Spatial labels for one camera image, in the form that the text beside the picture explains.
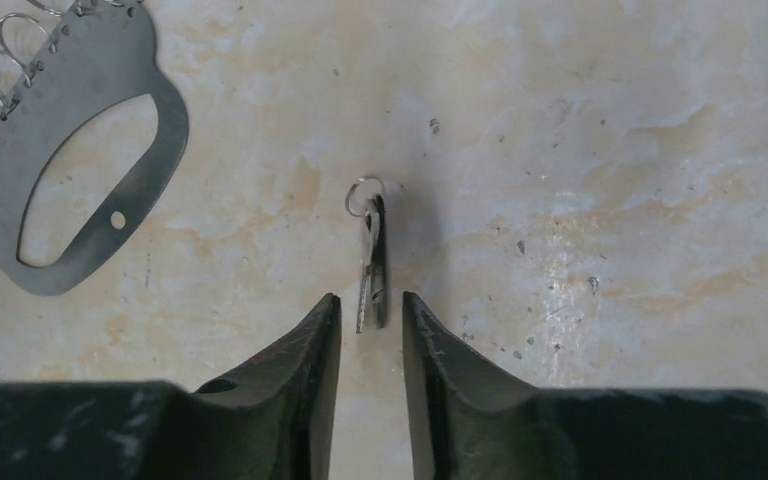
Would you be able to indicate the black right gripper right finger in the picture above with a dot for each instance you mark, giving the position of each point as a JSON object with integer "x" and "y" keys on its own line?
{"x": 470, "y": 419}

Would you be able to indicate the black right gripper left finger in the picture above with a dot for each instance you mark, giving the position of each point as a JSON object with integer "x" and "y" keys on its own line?
{"x": 271, "y": 417}

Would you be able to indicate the silver keys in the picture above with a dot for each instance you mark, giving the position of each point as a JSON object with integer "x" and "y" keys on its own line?
{"x": 374, "y": 286}

